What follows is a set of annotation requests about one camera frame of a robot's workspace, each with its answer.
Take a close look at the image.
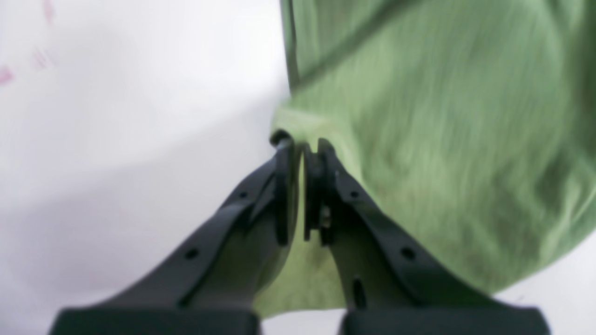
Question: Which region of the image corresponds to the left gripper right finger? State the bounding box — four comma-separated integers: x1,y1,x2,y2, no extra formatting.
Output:
303,139,551,335

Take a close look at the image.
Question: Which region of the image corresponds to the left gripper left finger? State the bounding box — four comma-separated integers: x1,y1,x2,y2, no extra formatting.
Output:
50,134,298,335

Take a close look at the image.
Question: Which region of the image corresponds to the olive green T-shirt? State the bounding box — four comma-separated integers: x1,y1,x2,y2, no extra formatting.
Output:
272,0,595,293

